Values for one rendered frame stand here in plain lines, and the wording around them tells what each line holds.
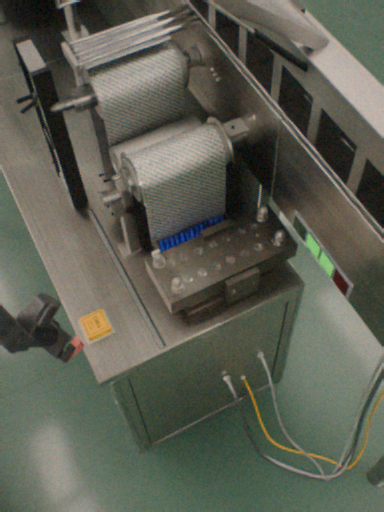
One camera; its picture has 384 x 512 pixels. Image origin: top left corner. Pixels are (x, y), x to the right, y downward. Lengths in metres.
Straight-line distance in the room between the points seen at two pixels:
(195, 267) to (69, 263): 0.42
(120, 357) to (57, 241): 0.45
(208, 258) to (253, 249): 0.13
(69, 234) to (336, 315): 1.35
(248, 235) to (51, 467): 1.34
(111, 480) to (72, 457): 0.19
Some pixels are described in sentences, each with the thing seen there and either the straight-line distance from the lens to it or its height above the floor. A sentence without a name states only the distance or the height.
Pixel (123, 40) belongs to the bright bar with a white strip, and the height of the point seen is 1.44.
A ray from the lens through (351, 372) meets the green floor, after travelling 2.71.
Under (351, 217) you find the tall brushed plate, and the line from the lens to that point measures 1.34.
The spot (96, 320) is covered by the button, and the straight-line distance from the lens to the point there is 1.75.
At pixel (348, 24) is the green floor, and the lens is 4.18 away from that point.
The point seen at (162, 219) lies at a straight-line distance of 1.66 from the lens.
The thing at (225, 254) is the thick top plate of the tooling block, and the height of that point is 1.03.
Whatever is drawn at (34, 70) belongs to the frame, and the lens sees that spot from 1.64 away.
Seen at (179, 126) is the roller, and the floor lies 1.23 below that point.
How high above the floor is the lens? 2.46
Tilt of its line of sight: 58 degrees down
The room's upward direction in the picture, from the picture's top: 4 degrees counter-clockwise
